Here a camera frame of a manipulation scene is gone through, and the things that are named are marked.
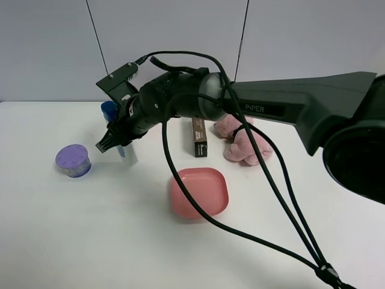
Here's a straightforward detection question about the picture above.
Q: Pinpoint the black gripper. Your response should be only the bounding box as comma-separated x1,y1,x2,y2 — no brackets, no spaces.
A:
96,72,205,154

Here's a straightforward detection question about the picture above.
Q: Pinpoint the white blue shampoo bottle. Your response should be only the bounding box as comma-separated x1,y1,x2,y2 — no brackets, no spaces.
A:
100,101,139,166

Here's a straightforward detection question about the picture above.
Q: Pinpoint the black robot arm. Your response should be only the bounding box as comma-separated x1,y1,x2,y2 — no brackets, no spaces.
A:
97,68,384,203

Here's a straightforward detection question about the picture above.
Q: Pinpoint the purple lidded round container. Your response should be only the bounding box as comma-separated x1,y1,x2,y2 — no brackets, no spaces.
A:
55,144,91,178

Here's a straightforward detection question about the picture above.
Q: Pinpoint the brown rectangular carton box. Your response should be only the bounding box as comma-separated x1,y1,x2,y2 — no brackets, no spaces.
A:
191,118,208,158

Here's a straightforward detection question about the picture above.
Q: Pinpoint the pink square plate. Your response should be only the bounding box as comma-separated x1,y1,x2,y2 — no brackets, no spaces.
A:
168,167,229,224

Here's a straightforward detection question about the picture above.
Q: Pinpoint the pink rolled plush towel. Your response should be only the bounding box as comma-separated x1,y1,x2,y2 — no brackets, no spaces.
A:
214,114,273,166

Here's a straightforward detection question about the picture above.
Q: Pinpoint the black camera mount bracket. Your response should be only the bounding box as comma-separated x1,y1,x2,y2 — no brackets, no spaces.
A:
96,62,140,108

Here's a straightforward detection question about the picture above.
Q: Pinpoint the black cable bundle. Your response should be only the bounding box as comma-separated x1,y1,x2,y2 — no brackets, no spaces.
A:
135,49,362,289

